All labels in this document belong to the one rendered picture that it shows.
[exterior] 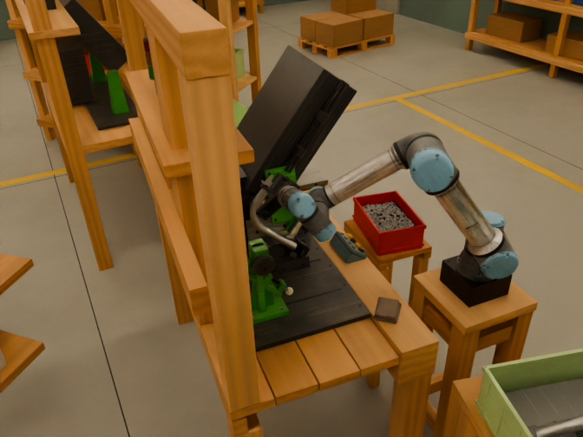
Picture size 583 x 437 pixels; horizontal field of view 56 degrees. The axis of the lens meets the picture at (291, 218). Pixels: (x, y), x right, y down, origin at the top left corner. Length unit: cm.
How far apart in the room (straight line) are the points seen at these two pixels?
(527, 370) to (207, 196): 110
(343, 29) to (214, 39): 692
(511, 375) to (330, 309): 60
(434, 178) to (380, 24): 689
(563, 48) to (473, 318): 574
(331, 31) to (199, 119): 679
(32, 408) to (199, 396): 81
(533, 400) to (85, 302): 263
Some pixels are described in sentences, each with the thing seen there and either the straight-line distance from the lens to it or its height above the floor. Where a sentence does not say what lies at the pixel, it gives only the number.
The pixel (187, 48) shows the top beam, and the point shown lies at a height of 191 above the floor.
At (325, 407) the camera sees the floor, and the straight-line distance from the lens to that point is 279.
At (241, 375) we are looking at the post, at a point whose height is 101.
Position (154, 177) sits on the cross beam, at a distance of 202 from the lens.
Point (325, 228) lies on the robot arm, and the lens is 171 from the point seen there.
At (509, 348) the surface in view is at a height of 64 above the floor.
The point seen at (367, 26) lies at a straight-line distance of 826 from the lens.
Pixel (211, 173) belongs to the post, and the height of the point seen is 164.
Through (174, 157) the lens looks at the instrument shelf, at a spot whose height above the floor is 154.
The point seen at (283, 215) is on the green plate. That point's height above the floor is 110.
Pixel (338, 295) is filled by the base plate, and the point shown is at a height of 90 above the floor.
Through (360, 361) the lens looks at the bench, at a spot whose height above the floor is 88.
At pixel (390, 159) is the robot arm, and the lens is 175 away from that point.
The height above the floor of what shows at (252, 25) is 115.
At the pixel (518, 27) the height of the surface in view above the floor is 45.
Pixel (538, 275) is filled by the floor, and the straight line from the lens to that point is 378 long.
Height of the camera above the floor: 218
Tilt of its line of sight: 32 degrees down
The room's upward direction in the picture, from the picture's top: 2 degrees counter-clockwise
